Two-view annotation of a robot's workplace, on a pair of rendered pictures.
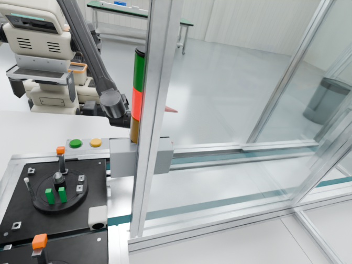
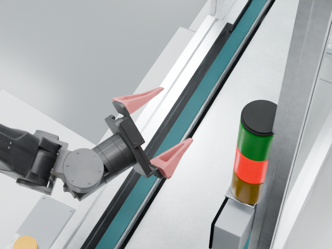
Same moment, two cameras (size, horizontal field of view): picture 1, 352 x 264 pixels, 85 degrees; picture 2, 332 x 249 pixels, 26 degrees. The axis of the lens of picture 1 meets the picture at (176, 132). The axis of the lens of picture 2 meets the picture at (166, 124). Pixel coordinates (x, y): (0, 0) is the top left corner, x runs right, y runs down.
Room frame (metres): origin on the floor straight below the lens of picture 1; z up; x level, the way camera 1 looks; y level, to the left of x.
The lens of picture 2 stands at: (-0.04, 0.44, 2.06)
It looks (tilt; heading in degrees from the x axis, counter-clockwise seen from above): 54 degrees down; 322
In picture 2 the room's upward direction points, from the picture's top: straight up
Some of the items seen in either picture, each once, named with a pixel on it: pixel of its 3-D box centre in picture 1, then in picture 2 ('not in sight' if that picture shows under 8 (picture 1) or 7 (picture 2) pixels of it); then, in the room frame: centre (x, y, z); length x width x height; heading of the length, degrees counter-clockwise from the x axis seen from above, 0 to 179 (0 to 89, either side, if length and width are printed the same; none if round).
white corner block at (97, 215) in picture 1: (98, 218); not in sight; (0.26, 0.15, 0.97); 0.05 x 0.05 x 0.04; 25
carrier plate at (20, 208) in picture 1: (62, 193); not in sight; (0.30, 0.28, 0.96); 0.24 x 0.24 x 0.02; 25
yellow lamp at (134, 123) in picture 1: (144, 126); (251, 178); (0.28, 0.06, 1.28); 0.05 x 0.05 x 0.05
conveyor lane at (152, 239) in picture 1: (162, 196); (208, 221); (0.41, 0.00, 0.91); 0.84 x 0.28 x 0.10; 115
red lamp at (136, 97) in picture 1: (147, 101); (255, 155); (0.28, 0.06, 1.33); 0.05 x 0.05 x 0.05
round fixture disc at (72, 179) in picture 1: (61, 189); not in sight; (0.30, 0.28, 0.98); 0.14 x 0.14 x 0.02
